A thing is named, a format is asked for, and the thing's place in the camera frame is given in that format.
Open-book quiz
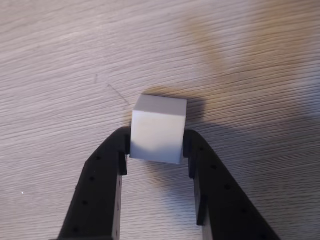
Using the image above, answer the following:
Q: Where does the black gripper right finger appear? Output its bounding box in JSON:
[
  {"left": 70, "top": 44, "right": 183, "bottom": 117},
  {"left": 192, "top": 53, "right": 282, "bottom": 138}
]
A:
[{"left": 183, "top": 129, "right": 281, "bottom": 240}]

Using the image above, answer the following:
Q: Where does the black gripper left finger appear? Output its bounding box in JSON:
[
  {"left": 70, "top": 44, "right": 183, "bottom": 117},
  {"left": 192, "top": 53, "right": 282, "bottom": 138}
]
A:
[{"left": 56, "top": 126, "right": 132, "bottom": 240}]

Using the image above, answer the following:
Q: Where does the white cube block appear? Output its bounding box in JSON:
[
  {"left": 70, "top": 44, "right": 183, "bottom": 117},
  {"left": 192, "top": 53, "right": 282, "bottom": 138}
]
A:
[{"left": 129, "top": 93, "right": 188, "bottom": 165}]

